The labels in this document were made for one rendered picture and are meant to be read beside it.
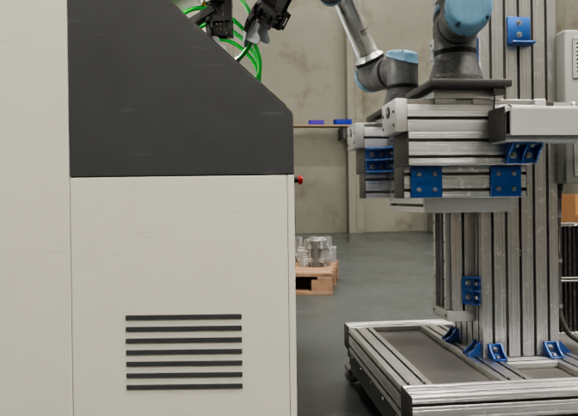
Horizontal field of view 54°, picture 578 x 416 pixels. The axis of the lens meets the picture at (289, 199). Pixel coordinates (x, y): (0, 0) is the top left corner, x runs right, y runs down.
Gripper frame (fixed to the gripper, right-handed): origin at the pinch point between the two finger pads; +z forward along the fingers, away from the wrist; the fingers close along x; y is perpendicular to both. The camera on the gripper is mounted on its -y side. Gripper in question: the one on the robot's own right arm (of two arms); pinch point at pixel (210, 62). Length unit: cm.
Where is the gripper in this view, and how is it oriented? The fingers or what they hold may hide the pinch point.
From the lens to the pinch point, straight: 187.2
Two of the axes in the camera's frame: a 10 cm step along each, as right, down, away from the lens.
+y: 10.0, -0.1, 0.0
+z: 0.1, 10.0, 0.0
